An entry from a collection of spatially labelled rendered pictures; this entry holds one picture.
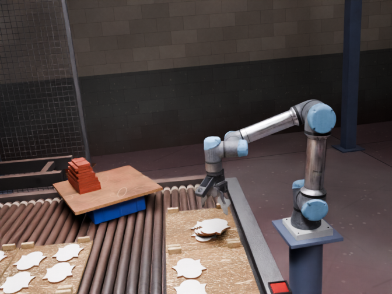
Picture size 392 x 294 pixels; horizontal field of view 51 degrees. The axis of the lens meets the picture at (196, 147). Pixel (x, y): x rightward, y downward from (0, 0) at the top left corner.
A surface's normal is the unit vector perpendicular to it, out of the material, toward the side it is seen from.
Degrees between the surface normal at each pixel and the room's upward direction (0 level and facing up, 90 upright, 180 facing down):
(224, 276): 0
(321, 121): 82
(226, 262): 0
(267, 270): 0
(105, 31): 90
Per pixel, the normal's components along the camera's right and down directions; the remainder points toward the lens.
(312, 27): 0.17, 0.28
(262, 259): -0.07, -0.95
